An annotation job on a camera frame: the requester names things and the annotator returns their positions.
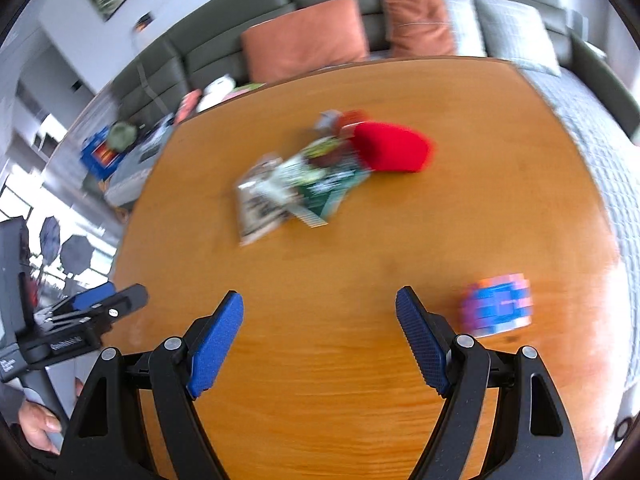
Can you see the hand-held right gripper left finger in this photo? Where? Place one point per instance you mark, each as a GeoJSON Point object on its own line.
{"type": "Point", "coordinates": [215, 345]}

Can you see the green soft toy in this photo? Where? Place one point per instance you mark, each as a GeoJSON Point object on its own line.
{"type": "Point", "coordinates": [122, 136]}

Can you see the green snack packet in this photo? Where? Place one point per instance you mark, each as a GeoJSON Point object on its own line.
{"type": "Point", "coordinates": [325, 190]}

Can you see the black studio light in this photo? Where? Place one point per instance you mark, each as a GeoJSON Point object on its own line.
{"type": "Point", "coordinates": [72, 252]}

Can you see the red velvet box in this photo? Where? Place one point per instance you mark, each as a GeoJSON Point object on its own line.
{"type": "Point", "coordinates": [395, 147]}

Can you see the white soft thing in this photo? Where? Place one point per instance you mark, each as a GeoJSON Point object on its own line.
{"type": "Point", "coordinates": [216, 92]}

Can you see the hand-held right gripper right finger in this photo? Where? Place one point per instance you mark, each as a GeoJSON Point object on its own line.
{"type": "Point", "coordinates": [425, 345]}

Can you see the blue and pink puzzle cube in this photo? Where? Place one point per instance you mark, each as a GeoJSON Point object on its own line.
{"type": "Point", "coordinates": [500, 305]}

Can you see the grey quilted sofa cover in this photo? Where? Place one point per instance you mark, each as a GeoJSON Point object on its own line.
{"type": "Point", "coordinates": [600, 160]}

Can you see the small orange cushion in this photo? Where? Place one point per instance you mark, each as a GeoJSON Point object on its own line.
{"type": "Point", "coordinates": [417, 22]}

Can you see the black wall device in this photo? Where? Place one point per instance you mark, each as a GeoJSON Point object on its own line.
{"type": "Point", "coordinates": [144, 22]}

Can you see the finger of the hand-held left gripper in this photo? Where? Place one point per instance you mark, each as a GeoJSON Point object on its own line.
{"type": "Point", "coordinates": [125, 300]}
{"type": "Point", "coordinates": [90, 297]}

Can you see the narrow grey quilted cushion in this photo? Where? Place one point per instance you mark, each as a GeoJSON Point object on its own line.
{"type": "Point", "coordinates": [467, 27]}

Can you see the orange and grey packet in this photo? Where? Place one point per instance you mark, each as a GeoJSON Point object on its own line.
{"type": "Point", "coordinates": [340, 121]}

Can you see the green sofa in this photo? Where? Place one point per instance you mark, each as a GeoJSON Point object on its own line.
{"type": "Point", "coordinates": [220, 35]}

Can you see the person's left hand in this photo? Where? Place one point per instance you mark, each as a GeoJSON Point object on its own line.
{"type": "Point", "coordinates": [40, 427]}

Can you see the blue printed bag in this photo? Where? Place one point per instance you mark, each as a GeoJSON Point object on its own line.
{"type": "Point", "coordinates": [100, 157]}

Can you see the silver snack packet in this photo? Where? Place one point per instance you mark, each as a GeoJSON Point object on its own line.
{"type": "Point", "coordinates": [262, 205]}

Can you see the large orange cushion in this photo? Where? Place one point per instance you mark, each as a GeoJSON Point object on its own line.
{"type": "Point", "coordinates": [305, 40]}

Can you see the wide grey quilted cushion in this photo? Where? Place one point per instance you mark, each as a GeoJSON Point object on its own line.
{"type": "Point", "coordinates": [520, 35]}

